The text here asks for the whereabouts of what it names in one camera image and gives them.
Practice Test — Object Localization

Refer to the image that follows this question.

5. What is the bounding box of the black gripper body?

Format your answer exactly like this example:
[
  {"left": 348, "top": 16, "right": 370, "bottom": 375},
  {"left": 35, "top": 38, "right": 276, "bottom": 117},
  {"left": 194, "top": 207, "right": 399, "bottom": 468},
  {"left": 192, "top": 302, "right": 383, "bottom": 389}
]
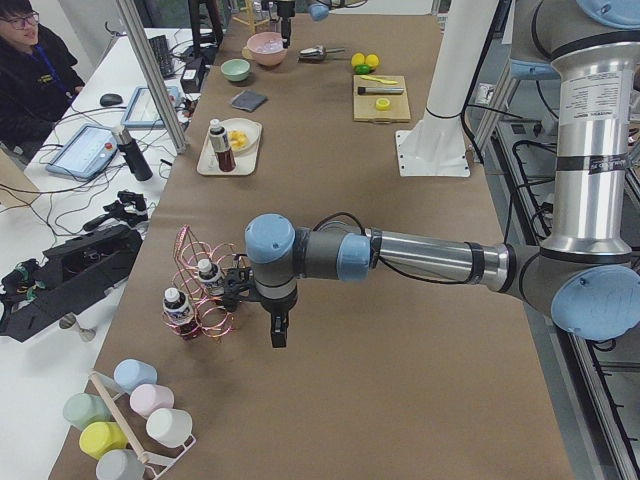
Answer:
[
  {"left": 221, "top": 267, "right": 298, "bottom": 318},
  {"left": 277, "top": 0, "right": 295, "bottom": 41}
]

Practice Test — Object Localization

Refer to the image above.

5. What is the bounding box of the white round plate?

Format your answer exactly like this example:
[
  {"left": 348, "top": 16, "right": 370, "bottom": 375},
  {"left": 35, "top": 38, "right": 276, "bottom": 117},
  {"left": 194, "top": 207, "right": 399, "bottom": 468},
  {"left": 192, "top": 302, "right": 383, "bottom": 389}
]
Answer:
[{"left": 221, "top": 118, "right": 262, "bottom": 153}]

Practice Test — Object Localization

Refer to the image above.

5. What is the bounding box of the twisted glazed donut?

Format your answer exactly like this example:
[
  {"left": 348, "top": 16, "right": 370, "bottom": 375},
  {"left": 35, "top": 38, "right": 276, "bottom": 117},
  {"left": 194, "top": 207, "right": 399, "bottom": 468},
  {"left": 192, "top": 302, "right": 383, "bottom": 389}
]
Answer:
[{"left": 228, "top": 130, "right": 249, "bottom": 152}]

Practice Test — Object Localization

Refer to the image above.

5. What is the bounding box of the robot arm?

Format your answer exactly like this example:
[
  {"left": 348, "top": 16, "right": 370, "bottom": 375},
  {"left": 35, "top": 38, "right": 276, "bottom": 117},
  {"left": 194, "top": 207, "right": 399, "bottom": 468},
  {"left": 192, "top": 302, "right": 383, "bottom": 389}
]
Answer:
[
  {"left": 221, "top": 1, "right": 639, "bottom": 348},
  {"left": 275, "top": 0, "right": 367, "bottom": 49}
]

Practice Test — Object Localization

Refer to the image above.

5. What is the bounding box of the dark drink bottle on tray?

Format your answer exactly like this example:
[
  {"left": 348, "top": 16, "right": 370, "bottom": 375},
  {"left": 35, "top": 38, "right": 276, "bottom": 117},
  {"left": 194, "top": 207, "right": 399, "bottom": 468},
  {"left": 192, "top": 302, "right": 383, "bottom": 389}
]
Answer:
[{"left": 208, "top": 119, "right": 236, "bottom": 173}]

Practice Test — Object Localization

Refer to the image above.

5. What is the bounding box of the cream rabbit tray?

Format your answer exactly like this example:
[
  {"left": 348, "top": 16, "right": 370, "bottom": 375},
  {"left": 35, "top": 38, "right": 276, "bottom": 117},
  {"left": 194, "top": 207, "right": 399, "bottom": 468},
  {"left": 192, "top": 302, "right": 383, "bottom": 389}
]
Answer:
[{"left": 196, "top": 118, "right": 263, "bottom": 176}]

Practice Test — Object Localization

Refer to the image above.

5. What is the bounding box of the pink bowl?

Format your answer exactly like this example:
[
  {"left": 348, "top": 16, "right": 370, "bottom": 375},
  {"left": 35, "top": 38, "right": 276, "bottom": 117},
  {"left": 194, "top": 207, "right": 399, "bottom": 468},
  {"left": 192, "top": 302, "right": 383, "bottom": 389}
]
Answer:
[{"left": 242, "top": 32, "right": 288, "bottom": 67}]

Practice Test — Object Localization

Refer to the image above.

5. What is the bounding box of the bottle in rack upper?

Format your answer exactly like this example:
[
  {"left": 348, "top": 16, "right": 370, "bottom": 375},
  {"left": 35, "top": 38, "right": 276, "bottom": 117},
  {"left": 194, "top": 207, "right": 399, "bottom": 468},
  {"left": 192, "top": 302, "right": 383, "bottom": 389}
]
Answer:
[{"left": 197, "top": 258, "right": 224, "bottom": 297}]

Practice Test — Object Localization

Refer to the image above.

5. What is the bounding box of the bottle in rack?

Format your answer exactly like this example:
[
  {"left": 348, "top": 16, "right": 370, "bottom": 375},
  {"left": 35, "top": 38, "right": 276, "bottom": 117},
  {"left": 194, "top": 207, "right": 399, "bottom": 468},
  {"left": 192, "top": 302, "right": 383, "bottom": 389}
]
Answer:
[
  {"left": 197, "top": 258, "right": 224, "bottom": 297},
  {"left": 163, "top": 287, "right": 201, "bottom": 340}
]

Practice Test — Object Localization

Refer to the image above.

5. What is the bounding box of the steel scoop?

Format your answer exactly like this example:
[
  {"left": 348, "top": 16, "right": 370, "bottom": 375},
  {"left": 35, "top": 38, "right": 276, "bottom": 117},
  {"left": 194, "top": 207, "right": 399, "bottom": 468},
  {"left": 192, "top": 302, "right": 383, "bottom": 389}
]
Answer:
[{"left": 298, "top": 45, "right": 345, "bottom": 63}]

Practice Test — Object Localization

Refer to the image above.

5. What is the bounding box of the light green bowl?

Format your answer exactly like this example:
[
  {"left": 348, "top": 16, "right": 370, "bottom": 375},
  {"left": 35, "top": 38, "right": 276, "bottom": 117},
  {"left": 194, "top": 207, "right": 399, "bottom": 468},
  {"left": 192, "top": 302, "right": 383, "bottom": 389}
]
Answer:
[{"left": 220, "top": 58, "right": 251, "bottom": 82}]

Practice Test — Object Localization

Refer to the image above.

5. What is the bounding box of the bottle in rack lower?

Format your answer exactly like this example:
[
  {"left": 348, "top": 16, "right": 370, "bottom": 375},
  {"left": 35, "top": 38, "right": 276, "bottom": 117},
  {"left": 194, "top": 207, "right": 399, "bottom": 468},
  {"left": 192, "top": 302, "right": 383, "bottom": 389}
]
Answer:
[{"left": 163, "top": 287, "right": 201, "bottom": 340}]

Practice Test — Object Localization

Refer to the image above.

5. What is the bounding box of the grey folded cloth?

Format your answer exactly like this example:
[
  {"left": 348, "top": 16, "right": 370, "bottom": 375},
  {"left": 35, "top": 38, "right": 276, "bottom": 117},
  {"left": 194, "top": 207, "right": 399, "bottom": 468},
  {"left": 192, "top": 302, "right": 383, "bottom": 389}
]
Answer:
[{"left": 230, "top": 90, "right": 268, "bottom": 112}]

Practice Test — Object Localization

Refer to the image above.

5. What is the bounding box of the lower yellow lemon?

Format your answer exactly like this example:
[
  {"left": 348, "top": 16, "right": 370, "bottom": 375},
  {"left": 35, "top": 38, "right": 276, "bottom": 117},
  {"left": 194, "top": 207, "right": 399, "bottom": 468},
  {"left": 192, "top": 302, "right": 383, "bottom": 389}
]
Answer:
[{"left": 351, "top": 52, "right": 366, "bottom": 68}]

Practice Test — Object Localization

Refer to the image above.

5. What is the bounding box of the yellow lemon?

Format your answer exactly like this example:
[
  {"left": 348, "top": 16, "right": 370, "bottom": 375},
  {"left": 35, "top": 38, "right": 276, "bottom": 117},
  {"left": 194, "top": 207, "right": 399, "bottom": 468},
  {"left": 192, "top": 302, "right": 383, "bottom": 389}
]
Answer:
[
  {"left": 365, "top": 54, "right": 380, "bottom": 70},
  {"left": 351, "top": 52, "right": 366, "bottom": 68}
]

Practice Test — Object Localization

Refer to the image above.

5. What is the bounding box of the green lime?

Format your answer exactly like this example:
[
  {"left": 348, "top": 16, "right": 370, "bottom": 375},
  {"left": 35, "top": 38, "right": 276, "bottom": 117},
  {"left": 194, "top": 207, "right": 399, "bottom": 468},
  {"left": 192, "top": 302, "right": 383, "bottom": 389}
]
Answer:
[{"left": 354, "top": 64, "right": 371, "bottom": 75}]

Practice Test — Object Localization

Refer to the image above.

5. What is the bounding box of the upper yellow lemon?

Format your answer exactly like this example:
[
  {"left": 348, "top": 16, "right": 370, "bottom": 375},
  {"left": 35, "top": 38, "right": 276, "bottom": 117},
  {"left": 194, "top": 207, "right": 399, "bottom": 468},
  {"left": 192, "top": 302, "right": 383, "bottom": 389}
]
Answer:
[{"left": 365, "top": 54, "right": 380, "bottom": 70}]

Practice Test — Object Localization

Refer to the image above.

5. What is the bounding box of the steel cylinder black tip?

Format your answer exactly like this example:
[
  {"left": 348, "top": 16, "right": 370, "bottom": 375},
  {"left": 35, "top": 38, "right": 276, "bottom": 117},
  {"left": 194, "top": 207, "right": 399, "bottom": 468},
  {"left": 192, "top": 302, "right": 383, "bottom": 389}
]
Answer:
[{"left": 357, "top": 86, "right": 405, "bottom": 95}]

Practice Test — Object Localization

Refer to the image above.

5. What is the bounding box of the bamboo cutting board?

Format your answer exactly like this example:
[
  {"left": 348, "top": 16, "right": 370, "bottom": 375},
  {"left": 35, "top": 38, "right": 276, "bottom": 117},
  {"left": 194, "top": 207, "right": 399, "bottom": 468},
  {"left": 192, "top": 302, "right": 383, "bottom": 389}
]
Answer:
[{"left": 353, "top": 75, "right": 411, "bottom": 123}]

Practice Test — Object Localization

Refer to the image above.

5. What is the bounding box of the yellow plastic knife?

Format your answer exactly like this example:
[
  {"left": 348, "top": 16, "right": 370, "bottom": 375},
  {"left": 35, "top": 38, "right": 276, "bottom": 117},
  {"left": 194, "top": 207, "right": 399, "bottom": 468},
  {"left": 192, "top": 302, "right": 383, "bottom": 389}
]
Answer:
[{"left": 359, "top": 75, "right": 399, "bottom": 85}]

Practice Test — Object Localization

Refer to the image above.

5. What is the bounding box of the half lemon slice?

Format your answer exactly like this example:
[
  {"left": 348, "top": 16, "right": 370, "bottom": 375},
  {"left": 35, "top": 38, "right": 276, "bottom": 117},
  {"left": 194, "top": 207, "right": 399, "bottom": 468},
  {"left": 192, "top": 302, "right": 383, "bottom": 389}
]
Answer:
[{"left": 375, "top": 98, "right": 391, "bottom": 111}]

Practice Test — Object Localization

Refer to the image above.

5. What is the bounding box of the black keyboard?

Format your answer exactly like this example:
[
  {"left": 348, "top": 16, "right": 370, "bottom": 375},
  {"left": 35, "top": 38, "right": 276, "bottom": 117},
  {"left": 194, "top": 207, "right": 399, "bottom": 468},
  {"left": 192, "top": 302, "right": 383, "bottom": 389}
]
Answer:
[{"left": 148, "top": 35, "right": 175, "bottom": 78}]

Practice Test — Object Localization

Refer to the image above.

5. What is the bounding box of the blue cup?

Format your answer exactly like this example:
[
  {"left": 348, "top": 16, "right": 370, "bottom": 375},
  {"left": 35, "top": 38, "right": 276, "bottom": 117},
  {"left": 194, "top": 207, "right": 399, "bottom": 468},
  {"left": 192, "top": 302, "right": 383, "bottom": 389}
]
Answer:
[{"left": 113, "top": 358, "right": 158, "bottom": 393}]

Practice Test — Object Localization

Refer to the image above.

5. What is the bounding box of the pink cup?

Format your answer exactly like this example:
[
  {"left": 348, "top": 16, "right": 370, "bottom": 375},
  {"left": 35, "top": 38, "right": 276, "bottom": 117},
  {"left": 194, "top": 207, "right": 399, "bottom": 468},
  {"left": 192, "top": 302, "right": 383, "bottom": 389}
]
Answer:
[{"left": 129, "top": 384, "right": 175, "bottom": 418}]

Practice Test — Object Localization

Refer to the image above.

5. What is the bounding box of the white cup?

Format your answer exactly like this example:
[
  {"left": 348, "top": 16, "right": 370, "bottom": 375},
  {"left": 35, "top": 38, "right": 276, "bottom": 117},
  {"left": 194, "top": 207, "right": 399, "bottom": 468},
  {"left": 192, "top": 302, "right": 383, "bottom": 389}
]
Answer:
[{"left": 146, "top": 408, "right": 193, "bottom": 448}]

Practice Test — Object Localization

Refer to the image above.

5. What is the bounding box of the blue teach pendant far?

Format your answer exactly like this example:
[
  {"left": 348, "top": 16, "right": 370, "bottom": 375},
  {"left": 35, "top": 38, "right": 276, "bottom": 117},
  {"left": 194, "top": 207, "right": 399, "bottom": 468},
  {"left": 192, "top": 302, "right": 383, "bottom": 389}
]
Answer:
[{"left": 121, "top": 86, "right": 164, "bottom": 130}]

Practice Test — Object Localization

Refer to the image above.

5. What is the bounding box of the blue teach pendant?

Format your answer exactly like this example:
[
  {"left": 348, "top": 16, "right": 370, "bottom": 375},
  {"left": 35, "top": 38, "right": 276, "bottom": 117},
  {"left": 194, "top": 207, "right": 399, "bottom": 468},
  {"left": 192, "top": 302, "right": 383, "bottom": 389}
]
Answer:
[
  {"left": 46, "top": 124, "right": 118, "bottom": 180},
  {"left": 121, "top": 86, "right": 164, "bottom": 130}
]

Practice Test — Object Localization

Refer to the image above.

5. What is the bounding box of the white wooden cup rack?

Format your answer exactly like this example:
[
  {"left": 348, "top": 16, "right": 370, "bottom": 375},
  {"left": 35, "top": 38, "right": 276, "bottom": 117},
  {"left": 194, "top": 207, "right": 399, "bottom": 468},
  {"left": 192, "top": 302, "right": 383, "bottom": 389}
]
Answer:
[{"left": 88, "top": 370, "right": 197, "bottom": 479}]

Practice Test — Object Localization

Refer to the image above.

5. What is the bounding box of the black thermos bottle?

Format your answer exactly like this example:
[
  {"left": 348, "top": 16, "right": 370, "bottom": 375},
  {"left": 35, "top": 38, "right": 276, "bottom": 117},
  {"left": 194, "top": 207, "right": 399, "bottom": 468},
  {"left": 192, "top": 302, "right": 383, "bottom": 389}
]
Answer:
[{"left": 111, "top": 124, "right": 153, "bottom": 182}]

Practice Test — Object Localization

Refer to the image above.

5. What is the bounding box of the black computer mouse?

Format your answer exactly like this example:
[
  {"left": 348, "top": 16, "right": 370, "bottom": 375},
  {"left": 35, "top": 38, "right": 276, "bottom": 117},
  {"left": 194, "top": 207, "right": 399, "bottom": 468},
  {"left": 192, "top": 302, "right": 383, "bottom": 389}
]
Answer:
[{"left": 99, "top": 93, "right": 123, "bottom": 107}]

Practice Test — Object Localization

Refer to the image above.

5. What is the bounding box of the blue teach pendant near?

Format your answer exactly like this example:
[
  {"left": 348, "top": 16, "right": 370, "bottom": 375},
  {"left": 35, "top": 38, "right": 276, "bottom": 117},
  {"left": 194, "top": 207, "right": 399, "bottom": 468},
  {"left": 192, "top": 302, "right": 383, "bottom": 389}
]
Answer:
[{"left": 46, "top": 124, "right": 118, "bottom": 180}]

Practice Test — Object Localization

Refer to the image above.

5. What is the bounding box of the green cup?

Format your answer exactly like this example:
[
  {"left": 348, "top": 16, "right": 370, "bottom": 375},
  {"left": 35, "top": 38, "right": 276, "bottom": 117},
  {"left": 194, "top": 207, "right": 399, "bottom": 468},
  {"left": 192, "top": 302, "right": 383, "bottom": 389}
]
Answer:
[{"left": 62, "top": 393, "right": 112, "bottom": 431}]

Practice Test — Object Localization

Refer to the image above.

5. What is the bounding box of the black equipment case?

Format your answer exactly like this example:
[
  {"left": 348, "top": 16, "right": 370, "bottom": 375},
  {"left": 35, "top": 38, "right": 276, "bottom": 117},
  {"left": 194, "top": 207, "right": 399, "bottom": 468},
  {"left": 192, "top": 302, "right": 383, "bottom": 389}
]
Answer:
[{"left": 1, "top": 225, "right": 142, "bottom": 342}]

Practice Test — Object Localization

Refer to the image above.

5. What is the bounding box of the yellow cup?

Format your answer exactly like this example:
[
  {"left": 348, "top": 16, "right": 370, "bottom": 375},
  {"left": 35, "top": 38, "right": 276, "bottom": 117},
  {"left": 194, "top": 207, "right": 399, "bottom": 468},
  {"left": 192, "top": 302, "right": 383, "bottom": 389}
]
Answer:
[{"left": 79, "top": 421, "right": 128, "bottom": 460}]

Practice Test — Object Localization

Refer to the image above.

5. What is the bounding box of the grey cup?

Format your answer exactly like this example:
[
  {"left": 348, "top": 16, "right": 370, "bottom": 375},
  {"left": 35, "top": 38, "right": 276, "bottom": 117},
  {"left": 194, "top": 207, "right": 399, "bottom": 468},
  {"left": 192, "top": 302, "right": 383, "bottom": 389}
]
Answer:
[{"left": 96, "top": 449, "right": 145, "bottom": 480}]

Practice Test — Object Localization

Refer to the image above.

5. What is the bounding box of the person in black jacket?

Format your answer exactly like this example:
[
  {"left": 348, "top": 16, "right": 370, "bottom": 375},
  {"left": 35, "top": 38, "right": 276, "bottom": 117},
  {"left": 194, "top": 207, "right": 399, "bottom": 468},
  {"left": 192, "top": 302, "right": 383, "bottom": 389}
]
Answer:
[{"left": 1, "top": 1, "right": 85, "bottom": 158}]

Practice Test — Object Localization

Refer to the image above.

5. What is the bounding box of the rose gold wire rack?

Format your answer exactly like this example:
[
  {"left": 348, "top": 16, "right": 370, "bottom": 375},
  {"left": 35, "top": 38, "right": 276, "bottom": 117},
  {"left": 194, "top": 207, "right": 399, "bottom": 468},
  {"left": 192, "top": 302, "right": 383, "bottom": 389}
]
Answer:
[{"left": 172, "top": 225, "right": 236, "bottom": 341}]

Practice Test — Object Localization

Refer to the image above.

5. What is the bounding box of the aluminium frame post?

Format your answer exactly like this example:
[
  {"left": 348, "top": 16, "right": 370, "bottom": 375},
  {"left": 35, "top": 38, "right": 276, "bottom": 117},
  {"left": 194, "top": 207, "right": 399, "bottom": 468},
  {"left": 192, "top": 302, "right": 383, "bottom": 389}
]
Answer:
[{"left": 115, "top": 0, "right": 187, "bottom": 154}]

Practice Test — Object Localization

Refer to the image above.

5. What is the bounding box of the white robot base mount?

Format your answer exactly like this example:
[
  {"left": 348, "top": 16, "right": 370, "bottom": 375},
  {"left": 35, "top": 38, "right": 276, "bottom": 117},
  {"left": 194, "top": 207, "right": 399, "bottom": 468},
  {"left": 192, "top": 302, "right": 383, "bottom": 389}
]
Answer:
[{"left": 396, "top": 0, "right": 499, "bottom": 178}]

